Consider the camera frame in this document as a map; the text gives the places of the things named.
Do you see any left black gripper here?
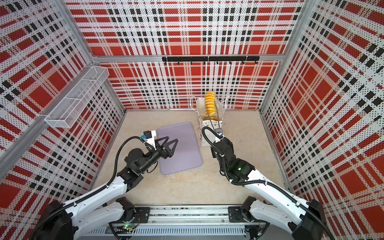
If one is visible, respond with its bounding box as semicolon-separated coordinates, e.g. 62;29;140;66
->
139;135;178;173

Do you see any metal tongs red handle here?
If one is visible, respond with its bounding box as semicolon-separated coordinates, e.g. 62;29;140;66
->
208;105;221;129

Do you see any lavender plastic tray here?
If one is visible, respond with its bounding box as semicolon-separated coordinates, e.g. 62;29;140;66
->
157;122;203;175

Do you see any long ridged bread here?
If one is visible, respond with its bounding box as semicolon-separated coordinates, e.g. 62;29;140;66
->
205;92;217;117

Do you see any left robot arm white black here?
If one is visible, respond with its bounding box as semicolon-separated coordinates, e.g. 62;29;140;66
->
29;135;178;240

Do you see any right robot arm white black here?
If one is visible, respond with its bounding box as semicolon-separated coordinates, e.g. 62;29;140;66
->
202;127;335;240

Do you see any white cartoon paper bag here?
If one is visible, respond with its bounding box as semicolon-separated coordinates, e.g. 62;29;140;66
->
190;95;230;147

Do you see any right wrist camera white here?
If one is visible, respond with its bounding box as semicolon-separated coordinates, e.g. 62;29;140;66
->
214;128;224;137

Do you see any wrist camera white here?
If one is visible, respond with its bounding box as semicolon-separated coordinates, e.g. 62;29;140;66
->
141;130;157;150
214;128;224;137

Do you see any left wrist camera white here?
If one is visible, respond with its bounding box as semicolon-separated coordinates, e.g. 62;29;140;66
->
141;130;157;150

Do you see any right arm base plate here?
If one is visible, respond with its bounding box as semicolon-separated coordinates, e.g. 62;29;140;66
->
228;206;267;224

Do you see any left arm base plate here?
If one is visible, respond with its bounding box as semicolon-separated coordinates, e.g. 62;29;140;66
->
120;207;151;224

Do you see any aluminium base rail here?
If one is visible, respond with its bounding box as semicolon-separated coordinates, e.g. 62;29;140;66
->
86;205;272;240

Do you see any black hook rail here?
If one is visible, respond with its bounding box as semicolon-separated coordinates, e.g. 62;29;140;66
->
162;56;260;64

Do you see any white wire mesh basket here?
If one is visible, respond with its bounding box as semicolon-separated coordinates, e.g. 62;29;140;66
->
45;66;109;129

